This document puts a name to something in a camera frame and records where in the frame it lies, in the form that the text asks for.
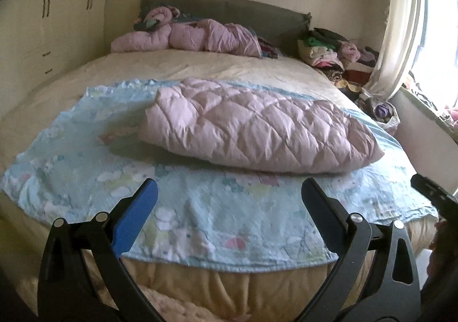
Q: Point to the cream window curtain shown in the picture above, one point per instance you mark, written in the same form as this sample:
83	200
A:
404	22

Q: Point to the dark grey headboard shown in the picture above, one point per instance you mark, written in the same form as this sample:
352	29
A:
278	26

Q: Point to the light blue cartoon blanket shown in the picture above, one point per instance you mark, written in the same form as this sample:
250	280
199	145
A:
206	216

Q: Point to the right hand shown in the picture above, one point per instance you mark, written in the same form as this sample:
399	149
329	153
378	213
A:
441	285

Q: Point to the plastic bag with purple item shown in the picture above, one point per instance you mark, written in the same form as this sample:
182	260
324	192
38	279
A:
383	113

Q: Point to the pile of assorted clothes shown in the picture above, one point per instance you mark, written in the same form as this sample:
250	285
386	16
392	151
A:
339	60

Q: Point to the crumpled pink quilted garment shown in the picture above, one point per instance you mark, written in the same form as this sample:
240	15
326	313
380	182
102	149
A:
205	35

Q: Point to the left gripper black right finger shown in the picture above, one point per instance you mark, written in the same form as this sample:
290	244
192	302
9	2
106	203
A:
375	277

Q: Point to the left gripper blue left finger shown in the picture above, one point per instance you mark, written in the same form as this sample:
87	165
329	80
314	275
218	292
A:
65	288

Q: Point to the pink quilted puffer jacket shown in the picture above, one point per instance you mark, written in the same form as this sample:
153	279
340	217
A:
257	129

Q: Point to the pink plush toy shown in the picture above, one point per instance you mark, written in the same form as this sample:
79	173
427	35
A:
156	19

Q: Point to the cream wardrobe with handles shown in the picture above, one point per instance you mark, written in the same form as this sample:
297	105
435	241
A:
41	39

